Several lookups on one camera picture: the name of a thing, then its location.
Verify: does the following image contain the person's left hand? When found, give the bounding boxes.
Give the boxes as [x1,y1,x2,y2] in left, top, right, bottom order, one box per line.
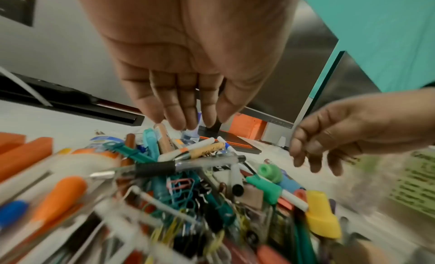
[72,0,303,131]

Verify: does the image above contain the black computer monitor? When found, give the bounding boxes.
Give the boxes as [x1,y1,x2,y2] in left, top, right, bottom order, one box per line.
[234,0,346,130]
[0,0,37,27]
[299,52,383,119]

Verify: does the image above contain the white desk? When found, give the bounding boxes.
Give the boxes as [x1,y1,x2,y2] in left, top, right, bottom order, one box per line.
[0,96,435,264]

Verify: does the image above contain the clear plastic storage box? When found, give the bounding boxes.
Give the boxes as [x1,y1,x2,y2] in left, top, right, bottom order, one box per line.
[350,147,435,223]

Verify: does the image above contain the black monitor stand base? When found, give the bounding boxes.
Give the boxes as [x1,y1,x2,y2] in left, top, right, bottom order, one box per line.
[198,124,263,155]

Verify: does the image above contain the pile of coloured paper clips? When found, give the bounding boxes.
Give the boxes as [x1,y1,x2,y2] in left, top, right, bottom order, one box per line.
[0,123,344,264]

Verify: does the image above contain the person's right hand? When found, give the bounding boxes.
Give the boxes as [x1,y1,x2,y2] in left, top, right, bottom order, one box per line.
[289,87,435,177]

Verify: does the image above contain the white cable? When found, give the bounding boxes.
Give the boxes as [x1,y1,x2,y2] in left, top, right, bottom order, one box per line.
[0,67,54,107]

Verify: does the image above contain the yellow stamp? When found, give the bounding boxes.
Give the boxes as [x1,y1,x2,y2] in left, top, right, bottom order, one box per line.
[304,190,343,240]

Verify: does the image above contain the green stamp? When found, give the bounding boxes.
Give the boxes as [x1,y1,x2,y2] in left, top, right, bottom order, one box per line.
[245,163,285,205]

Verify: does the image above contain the green backdrop cloth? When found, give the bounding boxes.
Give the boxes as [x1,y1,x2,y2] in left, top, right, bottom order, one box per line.
[301,0,435,93]

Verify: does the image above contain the black keyboard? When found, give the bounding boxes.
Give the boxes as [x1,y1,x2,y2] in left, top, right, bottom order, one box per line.
[0,72,145,125]

